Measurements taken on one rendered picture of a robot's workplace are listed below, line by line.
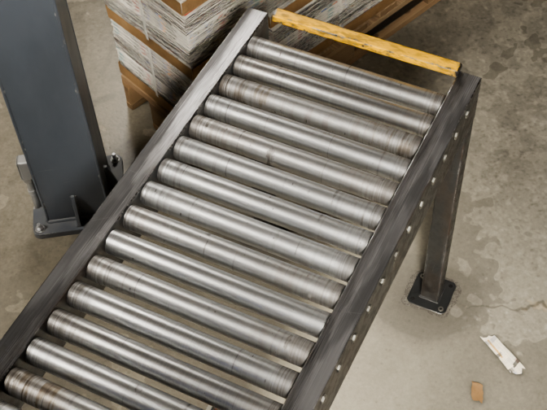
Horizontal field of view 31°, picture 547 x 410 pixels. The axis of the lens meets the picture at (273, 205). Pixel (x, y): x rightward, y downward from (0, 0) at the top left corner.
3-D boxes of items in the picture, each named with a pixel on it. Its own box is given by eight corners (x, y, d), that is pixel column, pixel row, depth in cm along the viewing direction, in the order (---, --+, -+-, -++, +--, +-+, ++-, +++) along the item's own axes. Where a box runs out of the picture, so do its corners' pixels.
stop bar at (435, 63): (277, 12, 224) (277, 6, 223) (462, 68, 212) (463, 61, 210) (271, 21, 223) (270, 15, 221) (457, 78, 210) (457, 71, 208)
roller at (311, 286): (133, 212, 197) (129, 197, 193) (352, 297, 183) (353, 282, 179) (119, 231, 194) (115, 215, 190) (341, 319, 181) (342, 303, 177)
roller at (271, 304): (115, 237, 194) (111, 221, 190) (338, 325, 180) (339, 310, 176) (101, 255, 191) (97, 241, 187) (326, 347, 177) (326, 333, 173)
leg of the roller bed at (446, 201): (425, 281, 274) (451, 109, 221) (445, 288, 273) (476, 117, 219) (417, 297, 271) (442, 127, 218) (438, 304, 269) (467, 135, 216)
